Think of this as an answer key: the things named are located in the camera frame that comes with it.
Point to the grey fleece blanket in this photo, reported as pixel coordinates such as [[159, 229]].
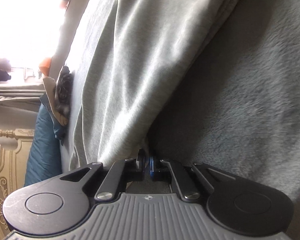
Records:
[[240, 92]]

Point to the teal pillow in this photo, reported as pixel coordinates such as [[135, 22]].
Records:
[[42, 155]]

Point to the beige folded garment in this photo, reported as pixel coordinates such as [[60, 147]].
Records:
[[50, 87]]

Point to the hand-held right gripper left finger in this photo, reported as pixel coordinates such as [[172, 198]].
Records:
[[141, 165]]

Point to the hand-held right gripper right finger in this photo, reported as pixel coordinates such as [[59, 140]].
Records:
[[152, 167]]

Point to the grey sweatpants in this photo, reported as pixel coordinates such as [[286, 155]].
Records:
[[140, 55]]

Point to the orange object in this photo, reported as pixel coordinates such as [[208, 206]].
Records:
[[45, 66]]

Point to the dark blue folded garment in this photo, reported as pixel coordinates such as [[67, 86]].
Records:
[[58, 132]]

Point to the patterned brown pillow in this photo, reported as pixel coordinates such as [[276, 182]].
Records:
[[63, 90]]

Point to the bright window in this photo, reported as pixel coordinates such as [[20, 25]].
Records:
[[20, 17]]

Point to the ornate cream headboard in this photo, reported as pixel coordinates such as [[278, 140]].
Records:
[[10, 155]]

